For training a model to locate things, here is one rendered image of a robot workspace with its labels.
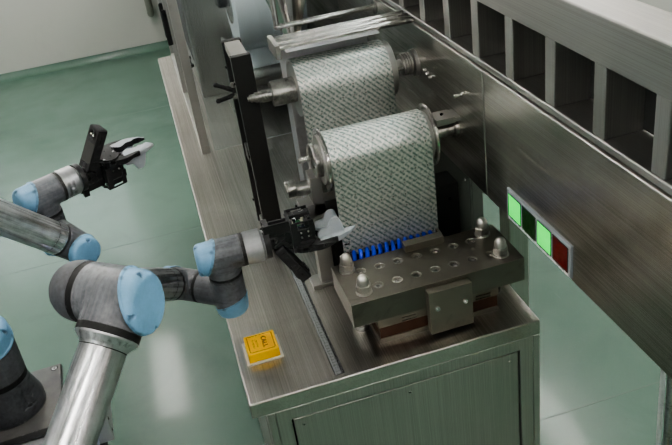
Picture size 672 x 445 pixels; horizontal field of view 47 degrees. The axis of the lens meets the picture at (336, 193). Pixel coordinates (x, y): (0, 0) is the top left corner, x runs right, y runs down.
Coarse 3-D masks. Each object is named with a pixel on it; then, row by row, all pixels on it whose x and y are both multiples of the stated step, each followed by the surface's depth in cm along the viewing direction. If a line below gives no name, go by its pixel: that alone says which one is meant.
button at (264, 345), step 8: (248, 336) 177; (256, 336) 176; (264, 336) 176; (272, 336) 176; (248, 344) 174; (256, 344) 174; (264, 344) 173; (272, 344) 173; (248, 352) 172; (256, 352) 171; (264, 352) 171; (272, 352) 172; (256, 360) 172
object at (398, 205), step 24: (432, 168) 178; (336, 192) 174; (360, 192) 176; (384, 192) 178; (408, 192) 179; (432, 192) 181; (360, 216) 179; (384, 216) 180; (408, 216) 182; (432, 216) 184; (360, 240) 181; (384, 240) 183
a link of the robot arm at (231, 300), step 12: (204, 276) 178; (240, 276) 175; (204, 288) 176; (216, 288) 174; (228, 288) 173; (240, 288) 175; (204, 300) 177; (216, 300) 176; (228, 300) 175; (240, 300) 176; (228, 312) 176; (240, 312) 177
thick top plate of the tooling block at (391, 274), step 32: (384, 256) 179; (416, 256) 178; (448, 256) 176; (480, 256) 174; (512, 256) 172; (352, 288) 170; (384, 288) 168; (416, 288) 167; (480, 288) 172; (352, 320) 167
